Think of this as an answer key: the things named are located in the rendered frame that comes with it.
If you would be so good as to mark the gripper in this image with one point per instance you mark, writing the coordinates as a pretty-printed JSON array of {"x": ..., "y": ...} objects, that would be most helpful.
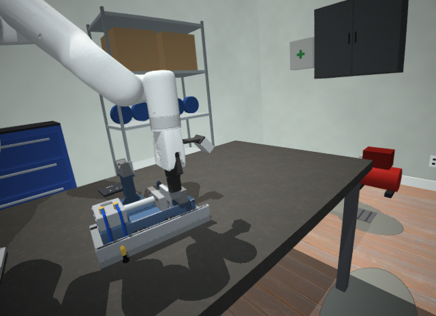
[{"x": 170, "y": 155}]

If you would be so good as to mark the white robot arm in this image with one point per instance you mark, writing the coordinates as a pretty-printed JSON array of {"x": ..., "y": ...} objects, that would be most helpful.
[{"x": 36, "y": 22}]

